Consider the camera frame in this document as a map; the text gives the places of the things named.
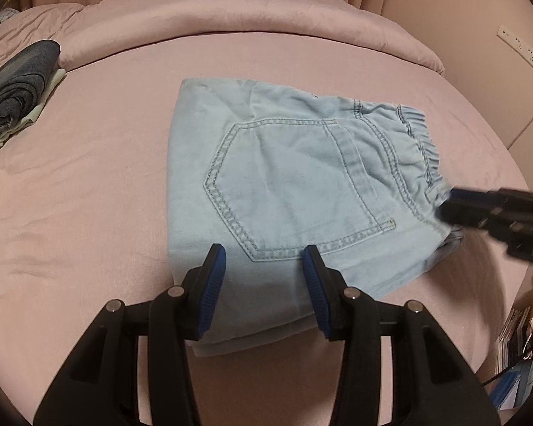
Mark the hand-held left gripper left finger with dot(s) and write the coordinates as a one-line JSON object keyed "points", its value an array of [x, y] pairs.
{"points": [[211, 293]]}

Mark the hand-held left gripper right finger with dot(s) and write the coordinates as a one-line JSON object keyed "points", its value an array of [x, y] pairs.
{"points": [[317, 293]]}

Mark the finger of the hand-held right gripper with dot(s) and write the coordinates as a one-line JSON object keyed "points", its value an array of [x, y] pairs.
{"points": [[464, 215], [464, 193]]}

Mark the light blue denim pants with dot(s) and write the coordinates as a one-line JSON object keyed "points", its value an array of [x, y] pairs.
{"points": [[293, 177]]}

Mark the stack of magazines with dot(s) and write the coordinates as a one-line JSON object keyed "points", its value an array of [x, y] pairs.
{"points": [[515, 337]]}

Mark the white power strip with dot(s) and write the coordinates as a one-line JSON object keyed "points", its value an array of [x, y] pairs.
{"points": [[526, 49]]}

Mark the blue folder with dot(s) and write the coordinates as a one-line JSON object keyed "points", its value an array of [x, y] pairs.
{"points": [[513, 386]]}

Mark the pale cream folded garment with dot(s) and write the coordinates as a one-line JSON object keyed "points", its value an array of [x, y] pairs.
{"points": [[42, 102]]}

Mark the pink duvet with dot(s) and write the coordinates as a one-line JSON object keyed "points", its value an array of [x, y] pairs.
{"points": [[231, 13]]}

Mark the dark grey folded garment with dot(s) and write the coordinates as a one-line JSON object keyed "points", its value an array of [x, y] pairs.
{"points": [[17, 84]]}

